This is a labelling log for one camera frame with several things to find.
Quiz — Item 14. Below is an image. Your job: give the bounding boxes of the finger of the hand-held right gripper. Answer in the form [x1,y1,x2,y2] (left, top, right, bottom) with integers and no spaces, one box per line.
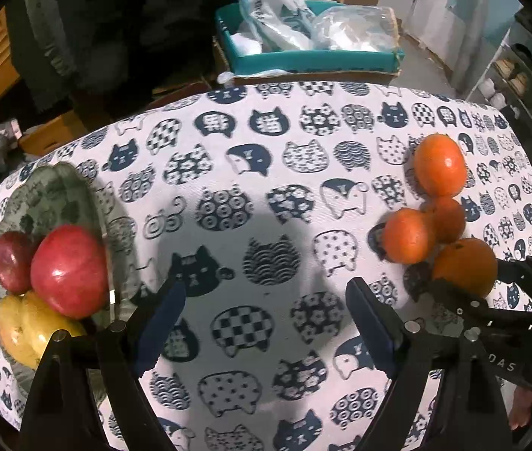
[495,254,532,306]
[427,278,490,322]

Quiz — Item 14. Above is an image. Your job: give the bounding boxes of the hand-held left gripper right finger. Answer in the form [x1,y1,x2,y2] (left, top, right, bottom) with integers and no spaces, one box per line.
[345,276,513,451]

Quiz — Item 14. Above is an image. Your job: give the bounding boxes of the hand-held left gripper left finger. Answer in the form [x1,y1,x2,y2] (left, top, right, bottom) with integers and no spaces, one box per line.
[19,279,188,451]

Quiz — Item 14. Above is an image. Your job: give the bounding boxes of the small dark orange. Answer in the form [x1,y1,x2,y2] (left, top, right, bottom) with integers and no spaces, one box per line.
[422,195,467,244]

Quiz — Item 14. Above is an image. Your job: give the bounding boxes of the large red apple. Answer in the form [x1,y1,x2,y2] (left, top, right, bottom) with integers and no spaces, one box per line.
[30,224,109,319]

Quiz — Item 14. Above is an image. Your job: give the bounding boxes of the large yellow-green pear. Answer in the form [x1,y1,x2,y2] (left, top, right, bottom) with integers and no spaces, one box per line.
[21,290,89,359]

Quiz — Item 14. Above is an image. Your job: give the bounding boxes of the large orange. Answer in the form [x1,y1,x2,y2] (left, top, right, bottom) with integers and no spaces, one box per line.
[412,133,468,197]

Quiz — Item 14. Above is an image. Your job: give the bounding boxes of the small yellow-green pear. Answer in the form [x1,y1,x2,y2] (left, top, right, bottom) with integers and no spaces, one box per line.
[0,294,42,370]

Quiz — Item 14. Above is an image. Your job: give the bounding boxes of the small dark red apple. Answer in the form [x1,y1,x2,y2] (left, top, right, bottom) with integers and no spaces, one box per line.
[0,230,37,295]

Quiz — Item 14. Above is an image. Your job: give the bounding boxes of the cat print tablecloth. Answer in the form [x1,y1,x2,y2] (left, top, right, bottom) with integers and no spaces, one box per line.
[0,80,532,451]

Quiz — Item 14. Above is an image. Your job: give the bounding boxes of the white shoe rack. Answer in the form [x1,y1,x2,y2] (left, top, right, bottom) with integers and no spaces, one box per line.
[462,18,532,129]

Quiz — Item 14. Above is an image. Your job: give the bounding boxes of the row of shoes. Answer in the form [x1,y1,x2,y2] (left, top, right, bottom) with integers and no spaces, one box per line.
[479,44,532,114]

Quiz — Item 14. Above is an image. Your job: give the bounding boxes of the wooden box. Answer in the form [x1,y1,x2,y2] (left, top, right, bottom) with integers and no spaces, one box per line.
[17,112,91,157]

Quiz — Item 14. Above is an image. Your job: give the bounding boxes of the flat cardboard sheets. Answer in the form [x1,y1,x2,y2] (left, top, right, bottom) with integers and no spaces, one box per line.
[147,81,211,110]

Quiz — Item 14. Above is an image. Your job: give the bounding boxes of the brown cardboard box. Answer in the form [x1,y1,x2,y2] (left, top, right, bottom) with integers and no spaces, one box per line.
[212,38,404,88]

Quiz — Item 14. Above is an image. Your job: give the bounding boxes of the teal box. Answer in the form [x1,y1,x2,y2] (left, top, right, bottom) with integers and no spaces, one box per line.
[214,0,406,75]

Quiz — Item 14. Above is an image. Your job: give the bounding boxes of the white door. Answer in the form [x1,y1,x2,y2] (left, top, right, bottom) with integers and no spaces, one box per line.
[399,0,460,65]

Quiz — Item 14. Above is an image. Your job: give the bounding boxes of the clear plastic bag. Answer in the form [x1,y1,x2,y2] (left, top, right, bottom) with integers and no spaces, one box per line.
[310,6,401,52]

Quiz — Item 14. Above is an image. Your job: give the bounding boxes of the dark hanging coats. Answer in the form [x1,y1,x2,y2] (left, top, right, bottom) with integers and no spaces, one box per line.
[5,0,239,110]

